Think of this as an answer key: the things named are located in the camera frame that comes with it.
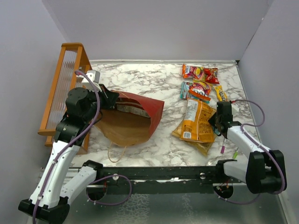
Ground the orange chips bag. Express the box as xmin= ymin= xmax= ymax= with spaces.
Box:
xmin=180 ymin=99 xmax=216 ymax=143

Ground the wooden rack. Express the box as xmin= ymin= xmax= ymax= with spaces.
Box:
xmin=38 ymin=42 xmax=92 ymax=147

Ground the red snack packet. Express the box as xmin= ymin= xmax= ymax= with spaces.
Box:
xmin=203 ymin=68 xmax=219 ymax=84

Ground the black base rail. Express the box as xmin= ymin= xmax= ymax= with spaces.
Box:
xmin=77 ymin=161 xmax=243 ymax=196

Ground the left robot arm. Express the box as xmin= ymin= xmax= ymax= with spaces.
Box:
xmin=18 ymin=84 xmax=119 ymax=224

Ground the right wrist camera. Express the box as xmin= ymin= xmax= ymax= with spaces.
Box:
xmin=231 ymin=101 xmax=240 ymax=116

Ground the red brown paper bag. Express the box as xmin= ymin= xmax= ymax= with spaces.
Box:
xmin=93 ymin=90 xmax=165 ymax=163

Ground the colourful Fox's fruits bag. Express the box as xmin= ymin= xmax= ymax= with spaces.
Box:
xmin=182 ymin=64 xmax=206 ymax=80

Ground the red white chips bag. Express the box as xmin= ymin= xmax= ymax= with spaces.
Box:
xmin=116 ymin=98 xmax=150 ymax=118

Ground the green marker pen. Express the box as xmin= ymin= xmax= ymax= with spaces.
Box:
xmin=232 ymin=148 xmax=239 ymax=160

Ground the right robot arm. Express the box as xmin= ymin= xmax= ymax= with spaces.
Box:
xmin=209 ymin=101 xmax=287 ymax=194

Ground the green Fox's candy bag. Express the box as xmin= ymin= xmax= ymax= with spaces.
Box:
xmin=180 ymin=82 xmax=192 ymax=99

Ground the pink marker pen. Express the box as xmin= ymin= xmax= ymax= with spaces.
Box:
xmin=221 ymin=138 xmax=227 ymax=154

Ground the gold crispy snack bag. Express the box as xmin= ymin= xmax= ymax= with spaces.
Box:
xmin=171 ymin=121 xmax=213 ymax=156

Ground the yellow M&M's bag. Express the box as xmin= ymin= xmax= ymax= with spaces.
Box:
xmin=214 ymin=85 xmax=229 ymax=102

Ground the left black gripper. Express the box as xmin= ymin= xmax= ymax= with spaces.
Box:
xmin=84 ymin=83 xmax=119 ymax=122

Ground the orange white snack packet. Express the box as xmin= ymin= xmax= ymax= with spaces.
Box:
xmin=188 ymin=80 xmax=212 ymax=103

